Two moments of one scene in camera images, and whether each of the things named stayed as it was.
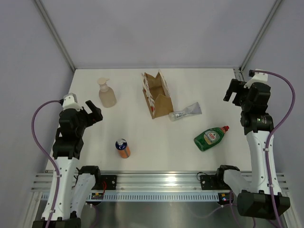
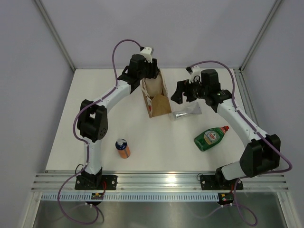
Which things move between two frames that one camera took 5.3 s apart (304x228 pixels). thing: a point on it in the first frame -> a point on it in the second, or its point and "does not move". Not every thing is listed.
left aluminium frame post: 44,14 does not move
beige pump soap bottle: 106,93 -> 154,86
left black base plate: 107,182 does not move
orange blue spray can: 123,149 does not move
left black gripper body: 87,119 -> 149,69
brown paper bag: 157,94 does not move
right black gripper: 235,86 -> 183,87
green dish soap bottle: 209,137 does not move
